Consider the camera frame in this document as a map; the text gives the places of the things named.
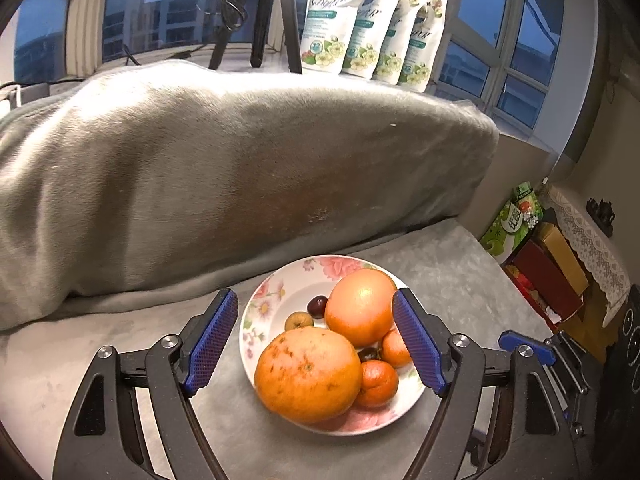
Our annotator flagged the dark figurine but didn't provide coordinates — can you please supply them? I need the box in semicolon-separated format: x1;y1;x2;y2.
586;197;616;238

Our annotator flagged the floral white plate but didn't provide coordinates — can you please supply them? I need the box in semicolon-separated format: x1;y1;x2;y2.
239;255;426;435

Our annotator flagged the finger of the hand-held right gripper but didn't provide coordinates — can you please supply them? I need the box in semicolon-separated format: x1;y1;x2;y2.
498;330;593;396

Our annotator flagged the green package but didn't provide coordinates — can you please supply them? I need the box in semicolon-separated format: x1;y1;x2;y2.
480;182;543;263

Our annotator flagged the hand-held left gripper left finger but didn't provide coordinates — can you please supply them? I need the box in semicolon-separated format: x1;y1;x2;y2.
52;288;240;480

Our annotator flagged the grey fleece blanket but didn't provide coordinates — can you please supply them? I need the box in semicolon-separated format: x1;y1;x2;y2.
0;58;558;480

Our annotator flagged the large window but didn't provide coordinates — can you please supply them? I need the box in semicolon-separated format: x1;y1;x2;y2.
12;0;568;133

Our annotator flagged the mandarin orange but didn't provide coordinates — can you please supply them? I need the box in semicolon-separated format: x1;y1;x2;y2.
354;359;399;409
381;329;413;368

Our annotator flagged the red box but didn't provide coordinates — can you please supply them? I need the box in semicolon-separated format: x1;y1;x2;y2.
510;240;583;321

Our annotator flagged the white lace cloth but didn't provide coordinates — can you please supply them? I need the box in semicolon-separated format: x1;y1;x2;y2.
547;185;633;328

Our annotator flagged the yellow brown box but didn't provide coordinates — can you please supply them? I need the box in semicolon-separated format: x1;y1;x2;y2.
532;222;590;296

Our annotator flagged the large orange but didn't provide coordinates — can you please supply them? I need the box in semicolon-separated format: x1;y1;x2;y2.
254;328;363;424
324;268;398;348

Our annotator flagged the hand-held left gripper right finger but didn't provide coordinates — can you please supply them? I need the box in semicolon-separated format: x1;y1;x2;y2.
391;287;591;480

